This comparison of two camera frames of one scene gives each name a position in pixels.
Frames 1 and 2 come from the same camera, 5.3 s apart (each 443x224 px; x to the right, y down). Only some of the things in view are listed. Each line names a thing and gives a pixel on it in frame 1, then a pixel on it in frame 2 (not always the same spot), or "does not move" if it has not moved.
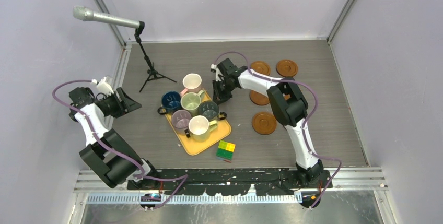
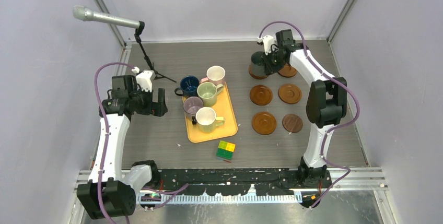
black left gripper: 129,104 -> 156,108
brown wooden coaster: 258,98 does not move
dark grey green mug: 210,109 -> 257,66
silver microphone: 81,13 does not move
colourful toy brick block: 225,151 does not move
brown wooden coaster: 264,123 does not move
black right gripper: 220,96 -> 270,68
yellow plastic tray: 194,147 -> 223,108
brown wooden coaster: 287,68 does not move
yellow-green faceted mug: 199,128 -> 207,120
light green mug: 191,101 -> 208,91
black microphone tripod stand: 151,72 does not move
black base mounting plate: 219,181 does not move
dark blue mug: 170,101 -> 188,85
